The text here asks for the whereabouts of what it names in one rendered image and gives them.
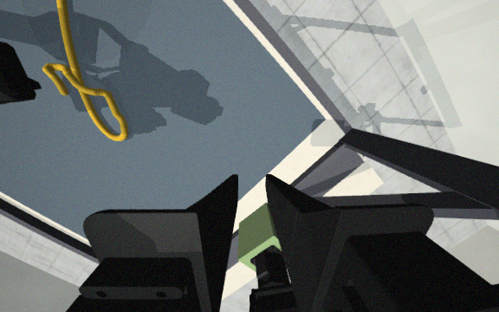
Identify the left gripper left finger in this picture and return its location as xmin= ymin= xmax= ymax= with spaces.
xmin=83 ymin=174 xmax=238 ymax=312

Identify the yellow rope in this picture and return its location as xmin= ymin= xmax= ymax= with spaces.
xmin=42 ymin=0 xmax=128 ymax=141

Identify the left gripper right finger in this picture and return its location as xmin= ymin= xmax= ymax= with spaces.
xmin=265 ymin=174 xmax=434 ymax=312

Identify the blue-grey mat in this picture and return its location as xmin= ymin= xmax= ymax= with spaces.
xmin=0 ymin=0 xmax=326 ymax=239

